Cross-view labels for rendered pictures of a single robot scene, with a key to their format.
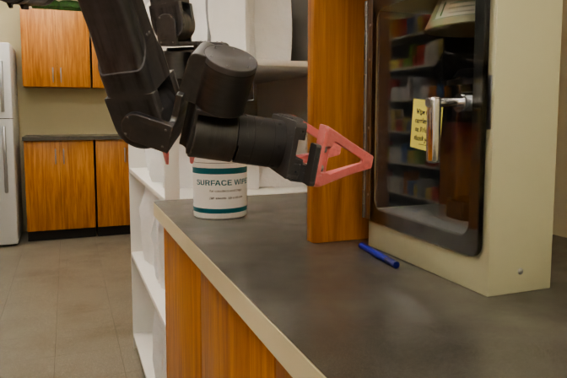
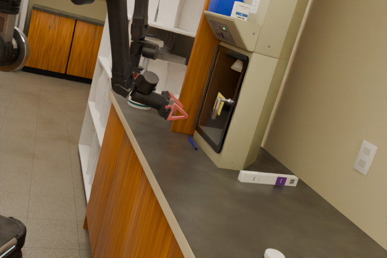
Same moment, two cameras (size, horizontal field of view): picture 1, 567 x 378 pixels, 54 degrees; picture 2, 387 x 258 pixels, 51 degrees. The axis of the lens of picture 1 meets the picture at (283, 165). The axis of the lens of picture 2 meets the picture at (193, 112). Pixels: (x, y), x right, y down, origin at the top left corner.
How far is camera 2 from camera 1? 84 cm
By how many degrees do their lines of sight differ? 8
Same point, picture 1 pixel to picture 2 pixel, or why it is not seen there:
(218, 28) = (163, 6)
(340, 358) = (159, 170)
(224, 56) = (149, 76)
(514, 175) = (238, 131)
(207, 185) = not seen: hidden behind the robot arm
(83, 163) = (66, 32)
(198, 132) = (136, 95)
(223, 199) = not seen: hidden behind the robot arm
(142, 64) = (124, 72)
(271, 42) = (189, 18)
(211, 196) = not seen: hidden behind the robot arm
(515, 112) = (243, 110)
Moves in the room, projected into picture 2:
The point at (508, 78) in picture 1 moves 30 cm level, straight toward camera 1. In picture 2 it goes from (244, 99) to (217, 107)
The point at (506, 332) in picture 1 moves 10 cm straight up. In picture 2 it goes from (212, 178) to (220, 153)
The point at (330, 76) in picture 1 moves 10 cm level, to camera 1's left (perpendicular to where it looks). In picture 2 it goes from (196, 68) to (174, 62)
